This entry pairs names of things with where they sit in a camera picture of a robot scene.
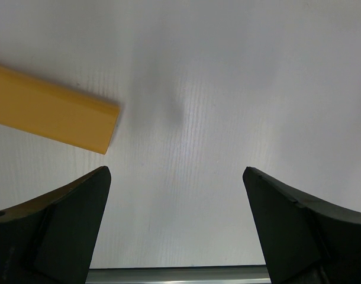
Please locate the aluminium front rail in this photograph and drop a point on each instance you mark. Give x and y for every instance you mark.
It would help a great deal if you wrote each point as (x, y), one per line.
(212, 274)

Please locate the yellow rectangular block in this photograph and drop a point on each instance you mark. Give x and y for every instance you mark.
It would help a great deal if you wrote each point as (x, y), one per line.
(55, 112)

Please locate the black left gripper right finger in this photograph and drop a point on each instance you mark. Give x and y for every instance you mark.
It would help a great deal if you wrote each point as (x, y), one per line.
(304, 239)

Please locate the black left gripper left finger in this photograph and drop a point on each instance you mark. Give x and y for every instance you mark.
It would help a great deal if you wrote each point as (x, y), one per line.
(51, 238)

